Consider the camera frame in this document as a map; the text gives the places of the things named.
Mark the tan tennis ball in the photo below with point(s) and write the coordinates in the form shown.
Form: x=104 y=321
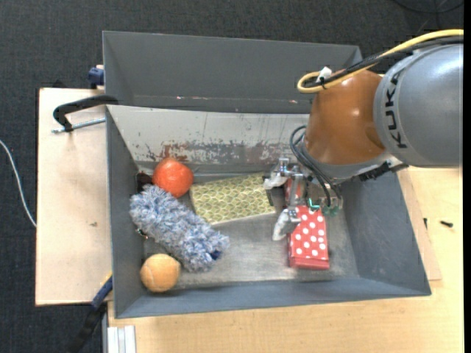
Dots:
x=160 y=272

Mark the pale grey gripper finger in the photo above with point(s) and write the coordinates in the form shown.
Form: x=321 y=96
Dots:
x=271 y=182
x=281 y=228

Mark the blue and white fluffy duster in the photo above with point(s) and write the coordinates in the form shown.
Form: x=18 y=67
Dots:
x=176 y=226

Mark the grey metal bin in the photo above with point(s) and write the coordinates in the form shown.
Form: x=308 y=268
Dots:
x=221 y=72

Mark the orange ball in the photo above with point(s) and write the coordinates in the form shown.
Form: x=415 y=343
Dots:
x=173 y=177

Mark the yellow-green patterned box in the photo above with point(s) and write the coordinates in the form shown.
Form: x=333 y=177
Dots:
x=232 y=199

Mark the red white-dotted box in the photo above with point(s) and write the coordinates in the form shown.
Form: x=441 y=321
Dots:
x=311 y=241

